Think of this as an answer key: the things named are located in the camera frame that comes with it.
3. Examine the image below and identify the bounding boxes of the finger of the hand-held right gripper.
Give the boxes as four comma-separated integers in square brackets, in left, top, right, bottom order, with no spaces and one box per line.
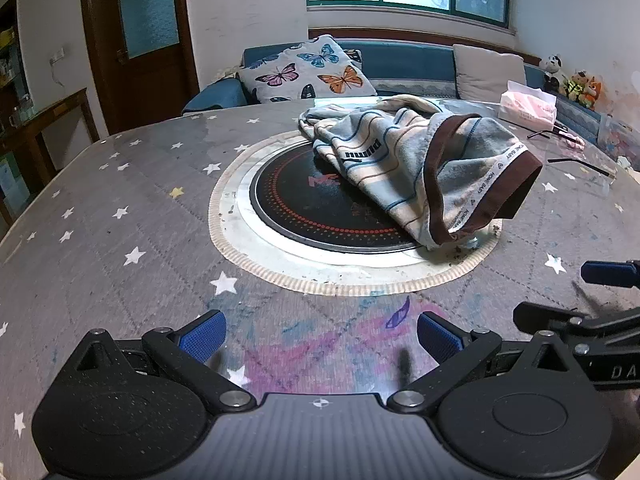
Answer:
[581,261,640,289]
[514,302,640,346]

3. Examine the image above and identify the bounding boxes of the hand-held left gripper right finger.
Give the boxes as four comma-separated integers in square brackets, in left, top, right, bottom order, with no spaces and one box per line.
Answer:
[387,311,576,413]

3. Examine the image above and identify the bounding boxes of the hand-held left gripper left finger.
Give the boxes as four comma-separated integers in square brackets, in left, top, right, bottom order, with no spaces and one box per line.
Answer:
[75,311,253,414]

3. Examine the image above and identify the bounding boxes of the blue striped pants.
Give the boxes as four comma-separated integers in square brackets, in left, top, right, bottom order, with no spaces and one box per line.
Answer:
[298,94,544,251]

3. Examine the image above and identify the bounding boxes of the thin black stick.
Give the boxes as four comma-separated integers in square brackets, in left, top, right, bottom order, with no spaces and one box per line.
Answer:
[547,158,617,177]
[526,129,583,143]

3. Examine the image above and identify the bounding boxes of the black round induction cooktop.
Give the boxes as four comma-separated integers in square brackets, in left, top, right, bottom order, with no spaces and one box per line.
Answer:
[249,137,426,255]

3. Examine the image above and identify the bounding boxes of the orange plush toy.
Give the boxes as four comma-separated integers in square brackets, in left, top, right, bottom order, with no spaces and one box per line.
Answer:
[562,70,604,111]

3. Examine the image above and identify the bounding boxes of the pink tissue pack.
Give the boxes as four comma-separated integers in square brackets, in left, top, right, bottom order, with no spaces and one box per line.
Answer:
[499,80,558,128]

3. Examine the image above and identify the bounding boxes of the panda plush toy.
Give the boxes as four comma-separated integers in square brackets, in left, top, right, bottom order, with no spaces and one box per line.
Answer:
[539,55,563,93]

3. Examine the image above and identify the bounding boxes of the beige pillow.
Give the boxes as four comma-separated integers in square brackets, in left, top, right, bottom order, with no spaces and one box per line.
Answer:
[452,43,527,102]

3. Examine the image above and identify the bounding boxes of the brown wooden door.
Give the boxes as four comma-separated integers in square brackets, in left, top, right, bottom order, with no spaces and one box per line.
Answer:
[80,0,201,136]

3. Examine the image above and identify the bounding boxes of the dark wooden side table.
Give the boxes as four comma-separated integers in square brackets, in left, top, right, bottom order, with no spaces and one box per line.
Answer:
[0,87,101,226]

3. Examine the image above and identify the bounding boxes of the blue sofa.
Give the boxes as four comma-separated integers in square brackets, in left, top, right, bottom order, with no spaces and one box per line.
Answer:
[181,40,616,146]

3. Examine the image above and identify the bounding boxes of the dark wooden shelf cabinet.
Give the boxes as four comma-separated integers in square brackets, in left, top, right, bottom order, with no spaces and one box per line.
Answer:
[0,0,36,136]

